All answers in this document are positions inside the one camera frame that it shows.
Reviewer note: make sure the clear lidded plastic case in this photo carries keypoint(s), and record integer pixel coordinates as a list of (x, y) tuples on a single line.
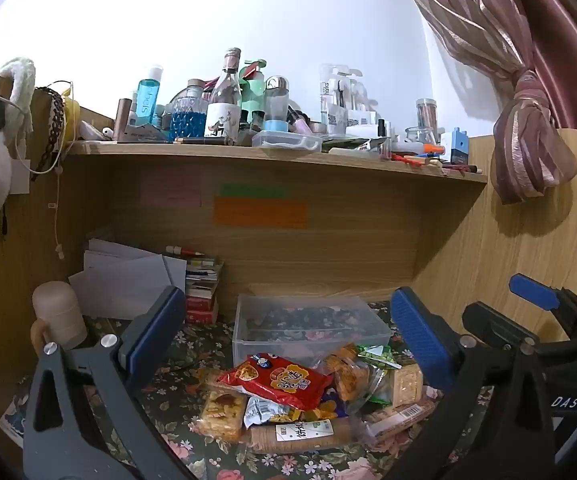
[(286, 141)]

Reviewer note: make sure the brown braided headband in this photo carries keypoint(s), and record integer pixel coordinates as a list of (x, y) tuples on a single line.
[(56, 125)]

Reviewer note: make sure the toast cracker packet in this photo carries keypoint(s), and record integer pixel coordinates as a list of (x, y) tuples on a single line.
[(218, 415)]

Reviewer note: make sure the white papers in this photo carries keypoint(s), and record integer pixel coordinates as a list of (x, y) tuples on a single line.
[(123, 280)]

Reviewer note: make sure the red pen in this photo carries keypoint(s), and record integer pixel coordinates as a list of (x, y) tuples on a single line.
[(183, 250)]

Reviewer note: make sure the stack of books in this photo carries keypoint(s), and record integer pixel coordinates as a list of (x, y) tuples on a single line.
[(202, 290)]

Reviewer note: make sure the red snack bag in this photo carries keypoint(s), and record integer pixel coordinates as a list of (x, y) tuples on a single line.
[(278, 377)]

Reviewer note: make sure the black pen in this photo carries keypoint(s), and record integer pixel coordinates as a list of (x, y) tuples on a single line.
[(203, 140)]

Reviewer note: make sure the round biscuit roll packet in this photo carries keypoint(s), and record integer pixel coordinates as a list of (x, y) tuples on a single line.
[(303, 432)]

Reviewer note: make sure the green pump bottle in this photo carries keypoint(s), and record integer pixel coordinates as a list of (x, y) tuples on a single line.
[(254, 95)]

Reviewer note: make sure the blue snack bag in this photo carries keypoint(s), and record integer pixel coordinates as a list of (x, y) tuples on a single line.
[(326, 410)]

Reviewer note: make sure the clear cylinder of sticks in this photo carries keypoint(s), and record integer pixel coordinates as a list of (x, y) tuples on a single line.
[(426, 117)]

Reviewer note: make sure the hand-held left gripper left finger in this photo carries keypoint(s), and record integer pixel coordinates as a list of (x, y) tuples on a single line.
[(161, 330)]

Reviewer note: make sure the glass bottle white label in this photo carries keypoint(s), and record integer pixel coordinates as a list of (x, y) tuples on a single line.
[(223, 115)]

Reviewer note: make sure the clear zip bag green seal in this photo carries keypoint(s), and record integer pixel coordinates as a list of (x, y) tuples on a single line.
[(353, 377)]

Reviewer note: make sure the floral tablecloth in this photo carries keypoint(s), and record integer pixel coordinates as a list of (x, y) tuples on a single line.
[(203, 350)]

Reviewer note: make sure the long wafer packet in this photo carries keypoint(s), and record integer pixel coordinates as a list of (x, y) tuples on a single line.
[(398, 417)]

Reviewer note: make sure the white fluffy headband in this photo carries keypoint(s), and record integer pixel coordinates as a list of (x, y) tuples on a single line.
[(21, 80)]

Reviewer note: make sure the white paper tag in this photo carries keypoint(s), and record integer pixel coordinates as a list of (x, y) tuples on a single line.
[(20, 176)]

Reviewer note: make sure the blue pencil sharpener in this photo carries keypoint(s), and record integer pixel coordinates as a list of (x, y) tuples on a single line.
[(455, 147)]

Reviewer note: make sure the orange marker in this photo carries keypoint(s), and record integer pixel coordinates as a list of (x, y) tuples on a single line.
[(432, 148)]

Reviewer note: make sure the small green white packet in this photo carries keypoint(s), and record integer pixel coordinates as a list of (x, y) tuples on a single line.
[(263, 410)]

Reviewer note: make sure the clear blister pack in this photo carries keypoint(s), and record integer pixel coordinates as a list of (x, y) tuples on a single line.
[(338, 100)]

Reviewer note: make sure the clear plastic storage box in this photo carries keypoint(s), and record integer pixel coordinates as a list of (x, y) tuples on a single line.
[(313, 320)]

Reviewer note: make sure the beige mug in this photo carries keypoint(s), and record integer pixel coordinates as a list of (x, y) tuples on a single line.
[(61, 317)]

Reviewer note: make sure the brown tube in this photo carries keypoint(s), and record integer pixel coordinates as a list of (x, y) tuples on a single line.
[(122, 120)]

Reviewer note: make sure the yellow plastic container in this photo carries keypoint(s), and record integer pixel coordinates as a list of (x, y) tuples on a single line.
[(72, 117)]

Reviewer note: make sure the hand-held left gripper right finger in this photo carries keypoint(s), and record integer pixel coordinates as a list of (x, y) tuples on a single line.
[(418, 340)]

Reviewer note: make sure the blue patterned glass jar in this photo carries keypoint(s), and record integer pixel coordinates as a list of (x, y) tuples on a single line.
[(188, 120)]

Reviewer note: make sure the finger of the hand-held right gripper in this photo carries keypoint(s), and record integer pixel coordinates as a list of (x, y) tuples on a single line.
[(493, 327), (533, 292)]

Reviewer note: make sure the orange sticky note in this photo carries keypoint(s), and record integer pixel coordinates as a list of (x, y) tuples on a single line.
[(261, 212)]

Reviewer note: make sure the green sticky note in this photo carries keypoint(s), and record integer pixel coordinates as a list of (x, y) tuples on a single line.
[(253, 191)]

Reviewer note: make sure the pink curtain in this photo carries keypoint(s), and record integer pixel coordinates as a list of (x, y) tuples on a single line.
[(528, 60)]

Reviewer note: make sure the silver cap clear tumbler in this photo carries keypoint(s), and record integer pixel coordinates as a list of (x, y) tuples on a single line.
[(276, 105)]

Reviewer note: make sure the wooden shelf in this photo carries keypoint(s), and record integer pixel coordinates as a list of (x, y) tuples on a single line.
[(268, 157)]

